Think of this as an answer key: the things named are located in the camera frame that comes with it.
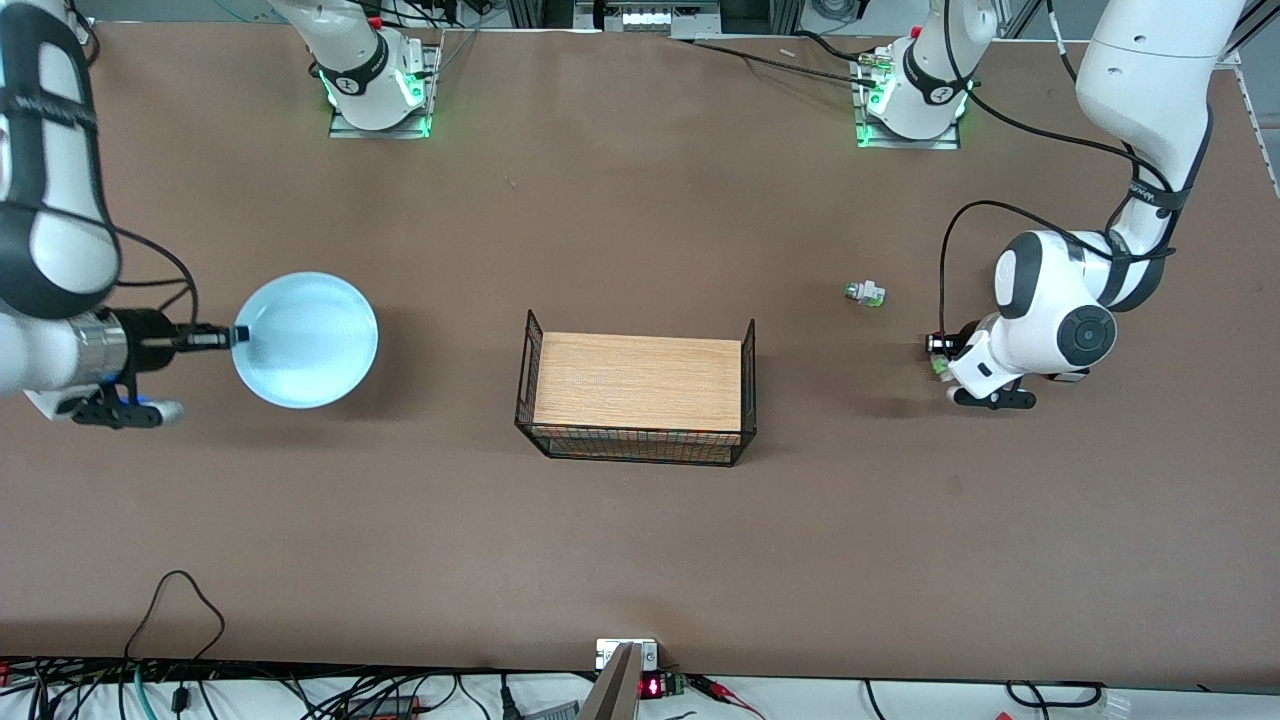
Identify wooden board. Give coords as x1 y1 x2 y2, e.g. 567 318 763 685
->
533 332 744 446

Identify red and black clip leads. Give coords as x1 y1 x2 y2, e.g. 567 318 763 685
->
690 675 766 720

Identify small white box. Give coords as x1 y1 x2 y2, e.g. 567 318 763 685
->
596 638 659 671

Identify black looped cable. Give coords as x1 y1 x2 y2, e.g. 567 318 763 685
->
125 570 226 661

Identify grey metal bar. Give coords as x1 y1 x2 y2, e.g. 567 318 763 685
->
578 643 643 720

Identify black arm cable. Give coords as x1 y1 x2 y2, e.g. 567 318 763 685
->
938 200 1181 346
105 225 201 331

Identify light blue round plate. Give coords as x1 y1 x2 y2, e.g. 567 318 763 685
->
231 271 380 410

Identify black cable on table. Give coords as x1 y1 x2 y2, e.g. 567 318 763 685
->
680 30 881 86

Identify black wire basket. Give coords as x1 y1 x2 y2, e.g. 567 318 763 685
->
514 309 758 468

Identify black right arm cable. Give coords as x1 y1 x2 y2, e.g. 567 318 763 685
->
105 225 201 331

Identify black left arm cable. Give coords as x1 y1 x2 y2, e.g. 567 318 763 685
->
938 200 1181 346

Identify metal base plate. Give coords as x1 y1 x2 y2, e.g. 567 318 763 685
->
328 40 443 139
852 45 963 151

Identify aluminium frame structure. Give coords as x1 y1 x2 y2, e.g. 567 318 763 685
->
505 0 806 39

